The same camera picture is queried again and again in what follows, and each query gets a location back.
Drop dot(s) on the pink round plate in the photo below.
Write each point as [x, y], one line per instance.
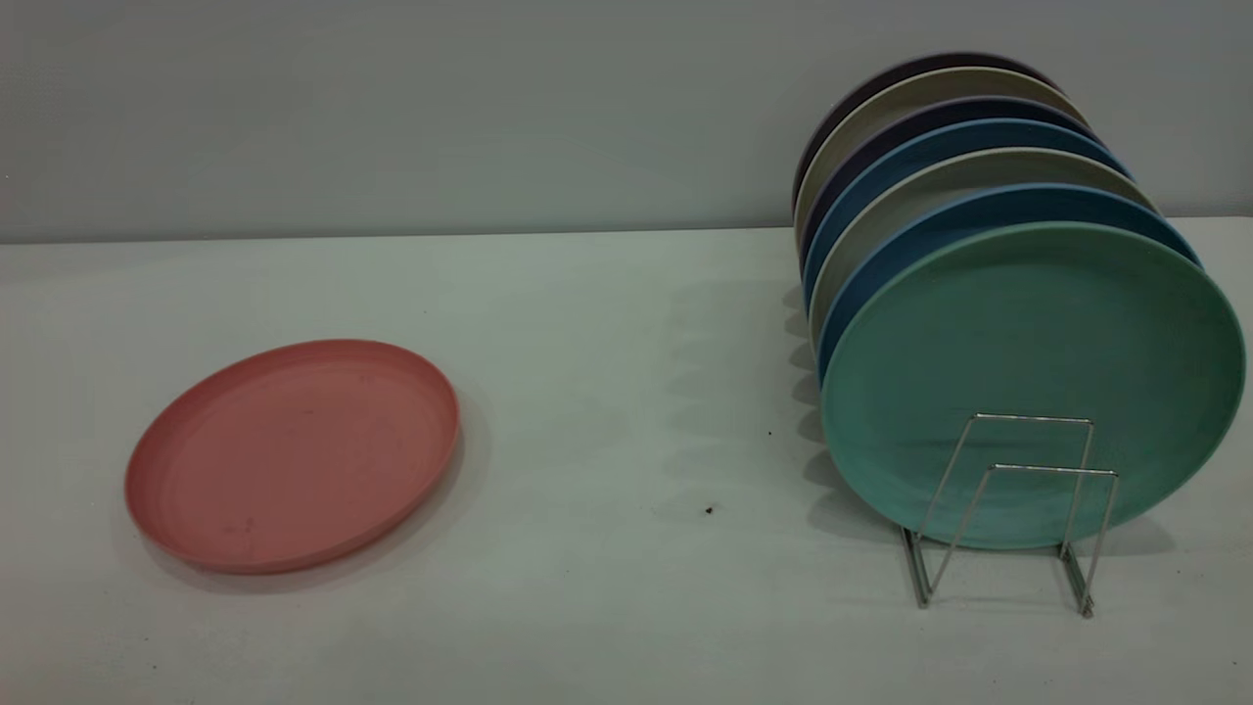
[294, 460]

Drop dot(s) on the beige round plate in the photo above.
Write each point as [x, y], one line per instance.
[901, 98]
[910, 196]

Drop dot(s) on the blue round plate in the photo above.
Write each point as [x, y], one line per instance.
[920, 147]
[930, 230]

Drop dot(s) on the navy purple round plate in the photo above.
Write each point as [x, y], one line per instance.
[910, 122]

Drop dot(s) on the dark purple round plate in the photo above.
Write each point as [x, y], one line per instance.
[881, 78]

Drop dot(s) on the green round plate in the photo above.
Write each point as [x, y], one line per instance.
[1028, 343]

